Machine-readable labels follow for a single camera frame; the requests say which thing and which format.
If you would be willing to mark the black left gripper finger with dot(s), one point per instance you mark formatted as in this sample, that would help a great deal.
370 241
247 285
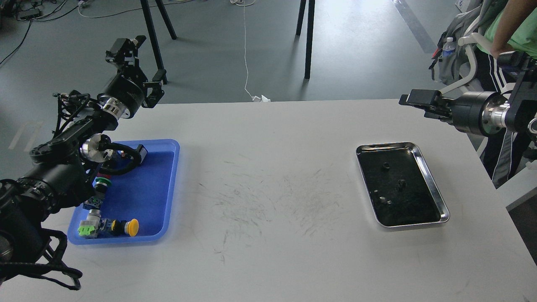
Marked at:
124 55
155 87

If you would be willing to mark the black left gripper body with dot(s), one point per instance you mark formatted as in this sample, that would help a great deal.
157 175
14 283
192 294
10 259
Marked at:
122 97

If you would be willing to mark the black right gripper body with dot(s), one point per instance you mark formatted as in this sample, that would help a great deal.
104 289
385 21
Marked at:
471 112

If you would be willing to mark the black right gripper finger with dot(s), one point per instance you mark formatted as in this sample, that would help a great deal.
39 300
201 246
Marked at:
426 99
443 115

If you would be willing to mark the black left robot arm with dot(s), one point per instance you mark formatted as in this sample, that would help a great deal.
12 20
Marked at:
73 168

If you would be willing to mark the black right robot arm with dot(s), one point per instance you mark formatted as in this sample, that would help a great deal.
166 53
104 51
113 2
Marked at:
518 112

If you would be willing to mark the grey backpack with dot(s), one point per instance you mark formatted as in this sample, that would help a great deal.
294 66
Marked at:
476 19

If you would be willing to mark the plastic water bottle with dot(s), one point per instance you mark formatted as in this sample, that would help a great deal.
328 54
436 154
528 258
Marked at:
448 47

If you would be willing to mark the white side table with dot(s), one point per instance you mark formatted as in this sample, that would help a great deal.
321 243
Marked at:
520 188

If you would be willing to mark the silver metal tray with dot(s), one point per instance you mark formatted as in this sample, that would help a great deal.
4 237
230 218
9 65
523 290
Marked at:
402 191

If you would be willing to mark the person in green shirt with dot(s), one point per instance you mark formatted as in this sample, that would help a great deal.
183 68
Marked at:
513 29

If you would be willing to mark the blue plastic tray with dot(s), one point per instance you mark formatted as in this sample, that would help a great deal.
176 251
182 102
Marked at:
145 194

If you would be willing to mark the green round push button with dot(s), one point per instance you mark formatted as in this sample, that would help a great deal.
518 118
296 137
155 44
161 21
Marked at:
102 185

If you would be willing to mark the yellow mushroom push button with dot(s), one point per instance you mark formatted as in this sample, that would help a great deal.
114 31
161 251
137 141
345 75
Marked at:
124 227

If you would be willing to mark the black tripod legs right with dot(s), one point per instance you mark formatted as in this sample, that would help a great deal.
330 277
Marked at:
310 6

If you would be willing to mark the green square push button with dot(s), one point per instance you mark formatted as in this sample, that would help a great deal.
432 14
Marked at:
92 225

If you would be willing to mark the black white rectangular switch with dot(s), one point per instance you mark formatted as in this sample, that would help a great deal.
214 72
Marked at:
142 152

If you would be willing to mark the white chair frame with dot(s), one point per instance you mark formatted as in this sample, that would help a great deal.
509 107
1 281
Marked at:
469 71

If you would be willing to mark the blue black switch block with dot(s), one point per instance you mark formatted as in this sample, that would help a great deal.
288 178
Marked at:
94 202

